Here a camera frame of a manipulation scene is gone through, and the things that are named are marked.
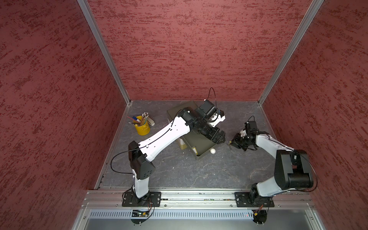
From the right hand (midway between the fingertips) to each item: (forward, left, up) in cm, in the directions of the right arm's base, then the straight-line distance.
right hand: (230, 144), depth 91 cm
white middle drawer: (-1, +31, +8) cm, 32 cm away
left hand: (-8, +14, +21) cm, 26 cm away
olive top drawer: (-6, +19, +13) cm, 24 cm away
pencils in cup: (+13, +57, +10) cm, 60 cm away
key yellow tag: (-9, +24, +11) cm, 27 cm away
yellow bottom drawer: (-1, +31, +2) cm, 31 cm away
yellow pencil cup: (+9, +58, +5) cm, 59 cm away
